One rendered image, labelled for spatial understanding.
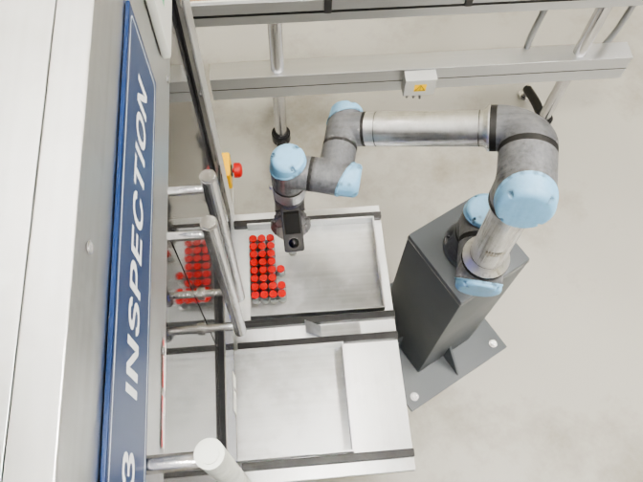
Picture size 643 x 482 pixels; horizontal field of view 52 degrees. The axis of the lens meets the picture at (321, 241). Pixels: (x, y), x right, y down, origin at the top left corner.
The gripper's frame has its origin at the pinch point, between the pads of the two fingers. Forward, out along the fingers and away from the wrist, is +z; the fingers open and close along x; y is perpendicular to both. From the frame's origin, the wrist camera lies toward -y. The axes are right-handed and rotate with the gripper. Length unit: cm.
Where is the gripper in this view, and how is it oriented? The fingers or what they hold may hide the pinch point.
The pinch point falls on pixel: (291, 238)
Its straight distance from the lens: 166.8
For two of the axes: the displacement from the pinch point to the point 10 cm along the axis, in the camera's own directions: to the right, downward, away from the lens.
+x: -10.0, 0.7, -0.5
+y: -0.8, -9.0, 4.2
